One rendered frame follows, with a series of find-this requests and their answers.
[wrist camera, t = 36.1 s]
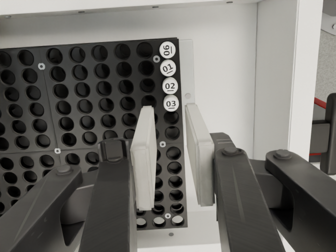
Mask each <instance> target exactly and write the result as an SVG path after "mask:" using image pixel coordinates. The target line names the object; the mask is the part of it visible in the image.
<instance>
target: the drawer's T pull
mask: <svg viewBox="0 0 336 252"><path fill-rule="evenodd" d="M315 153H321V157H320V166H319V167H320V170H321V171H323V172H324V173H325V174H327V175H328V176H334V175H336V92H335V93H330V94H329V95H328V97H327V100H326V109H325V119H324V120H323V119H322V120H312V125H311V136H310V147H309V154H315Z"/></svg>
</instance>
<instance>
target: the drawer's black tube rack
mask: <svg viewBox="0 0 336 252"><path fill-rule="evenodd" d="M166 39H177V37H167V38H151V39H136V40H120V41H105V42H89V43H74V44H58V45H43V46H27V47H12V48H0V217H1V216H2V215H3V214H4V213H5V212H6V211H8V210H9V209H10V208H11V207H12V206H13V205H14V204H15V203H16V202H17V201H18V200H19V199H20V198H22V197H23V196H24V195H25V194H26V193H27V192H28V191H29V190H30V189H31V188H32V187H33V186H35V185H36V184H37V183H38V182H39V181H40V180H41V179H42V178H43V177H44V176H45V175H46V174H47V173H49V172H50V171H51V170H53V169H55V168H57V167H59V166H61V165H78V166H80V168H81V172H82V173H87V172H91V171H95V170H97V169H98V168H99V164H100V160H99V153H98V147H97V144H98V143H99V142H100V141H102V140H105V139H110V138H125V139H133V138H134V134H135V131H136V127H137V123H138V120H139V116H140V112H141V109H142V108H143V106H151V107H152V108H153V110H154V122H155V134H156V146H157V153H156V172H155V190H154V207H152V208H151V210H141V211H140V210H139V208H137V205H136V201H135V207H136V219H139V218H141V219H144V220H145V221H146V223H145V224H143V225H139V224H136V230H137V231H143V230H159V229H169V221H168V219H169V218H170V217H171V215H170V214H169V213H168V207H167V193H166V179H165V165H164V152H163V147H165V146H166V145H173V144H184V142H176V143H165V142H164V141H163V138H162V124H161V110H160V96H159V82H158V68H157V63H158V62H159V61H160V57H159V56H158V55H157V54H156V40H166ZM157 217H161V218H163V219H164V222H163V223H161V224H157V223H155V222H154V219H155V218H157Z"/></svg>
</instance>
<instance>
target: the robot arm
mask: <svg viewBox="0 0 336 252"><path fill-rule="evenodd" d="M184 106H185V126H186V146H187V151H188V157H189V162H190V167H191V172H192V177H193V182H194V187H195V192H196V197H197V202H198V205H200V206H201V207H210V206H213V204H215V203H216V221H217V222H218V228H219V237H220V246H221V252H286V250H285V248H284V245H283V243H282V240H281V238H280V235H279V233H278V231H279V232H280V233H281V235H282V236H283V237H284V238H285V240H286V241H287V242H288V243H289V245H290V246H291V247H292V248H293V250H294V251H295V252H336V180H334V179H333V178H331V177H330V176H329V175H327V174H326V173H324V172H323V171H321V170H320V169H318V168H317V167H316V166H314V165H313V164H311V163H310V162H308V161H307V160H305V159H304V158H302V157H301V156H300V155H298V154H296V153H294V152H292V151H288V150H286V149H284V150H283V149H279V150H272V151H269V152H267V153H266V155H265V160H257V159H250V158H248V155H247V153H246V152H245V150H243V149H241V148H237V147H236V146H235V144H234V143H233V141H232V140H231V138H230V136H229V135H228V134H226V133H224V132H213V133H209V131H208V129H207V126H206V124H205V122H204V119H203V117H202V115H201V113H200V110H199V108H198V106H197V104H195V103H187V104H186V105H184ZM97 149H98V156H99V166H98V169H97V170H94V171H90V172H85V173H82V169H81V167H80V166H78V165H74V164H64V165H60V166H58V167H56V168H54V169H52V170H51V171H50V172H48V173H47V174H46V175H45V176H44V177H43V178H42V179H41V180H40V181H39V182H38V183H37V184H36V185H34V186H33V187H32V188H31V189H30V190H29V191H28V192H27V193H26V194H25V195H24V196H23V197H22V198H20V199H19V200H18V201H17V202H16V203H15V204H14V205H13V206H12V207H11V208H10V209H9V210H7V211H6V212H5V213H4V214H3V215H2V216H1V217H0V252H75V250H76V248H77V246H78V245H79V243H80V245H79V250H78V252H138V248H137V212H136V209H139V211H148V210H152V208H154V199H155V180H156V162H157V140H156V128H155V116H154V108H153V107H152V106H143V108H141V111H140V115H139V118H138V122H137V126H136V129H135V133H134V137H133V139H125V138H121V137H113V138H108V139H104V140H102V141H100V142H99V143H98V144H97ZM215 194H216V198H215ZM135 201H136V203H135Z"/></svg>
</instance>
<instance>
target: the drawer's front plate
mask: <svg viewBox="0 0 336 252"><path fill-rule="evenodd" d="M322 10H323V0H264V1H260V2H258V3H257V24H256V59H255V94H254V129H253V160H263V161H265V160H266V153H268V152H270V151H274V150H288V151H290V152H294V153H296V154H298V155H299V156H301V157H302V158H304V159H305V160H307V161H309V152H310V141H311V130H312V119H313V108H314V97H315V86H316V75H317V64H318V53H319V43H320V32H321V21H322ZM277 231H278V230H277ZM278 233H279V236H280V238H281V241H282V243H283V246H284V248H285V251H286V252H295V251H294V250H293V248H292V247H291V246H290V245H289V243H288V242H287V241H286V240H285V238H284V237H283V236H282V235H281V233H280V232H279V231H278Z"/></svg>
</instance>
